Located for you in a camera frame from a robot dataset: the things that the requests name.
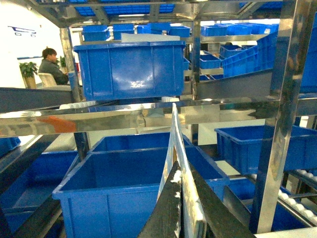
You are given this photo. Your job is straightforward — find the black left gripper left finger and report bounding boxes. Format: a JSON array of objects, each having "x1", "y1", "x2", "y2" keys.
[{"x1": 138, "y1": 162, "x2": 182, "y2": 238}]

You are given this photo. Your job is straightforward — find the flower gift bag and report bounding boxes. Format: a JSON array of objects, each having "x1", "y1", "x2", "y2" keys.
[{"x1": 158, "y1": 103, "x2": 207, "y2": 238}]

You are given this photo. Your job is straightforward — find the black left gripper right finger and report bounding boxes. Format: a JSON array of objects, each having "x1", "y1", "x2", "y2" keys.
[{"x1": 190, "y1": 165, "x2": 254, "y2": 238}]

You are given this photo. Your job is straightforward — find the blue bin behind left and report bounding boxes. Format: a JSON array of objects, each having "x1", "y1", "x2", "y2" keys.
[{"x1": 89, "y1": 131, "x2": 193, "y2": 153}]

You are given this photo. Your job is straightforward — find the steel rack post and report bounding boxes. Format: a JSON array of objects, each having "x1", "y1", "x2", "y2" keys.
[{"x1": 249, "y1": 0, "x2": 317, "y2": 234}]

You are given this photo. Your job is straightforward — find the large blue bin front left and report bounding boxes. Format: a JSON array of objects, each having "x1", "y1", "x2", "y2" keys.
[{"x1": 52, "y1": 145, "x2": 231, "y2": 238}]

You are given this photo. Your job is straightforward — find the potted green plant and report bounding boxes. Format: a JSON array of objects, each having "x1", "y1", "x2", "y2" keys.
[{"x1": 19, "y1": 62, "x2": 38, "y2": 89}]

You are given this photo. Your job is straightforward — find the blue bin upper shelf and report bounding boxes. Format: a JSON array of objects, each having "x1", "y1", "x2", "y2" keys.
[{"x1": 73, "y1": 41, "x2": 186, "y2": 101}]

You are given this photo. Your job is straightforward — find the seated person in grey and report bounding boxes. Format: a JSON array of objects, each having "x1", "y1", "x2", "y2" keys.
[{"x1": 38, "y1": 47, "x2": 69, "y2": 85}]

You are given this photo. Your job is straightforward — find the blue bin on right rollers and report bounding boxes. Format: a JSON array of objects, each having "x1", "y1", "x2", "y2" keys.
[{"x1": 215, "y1": 125, "x2": 317, "y2": 175}]

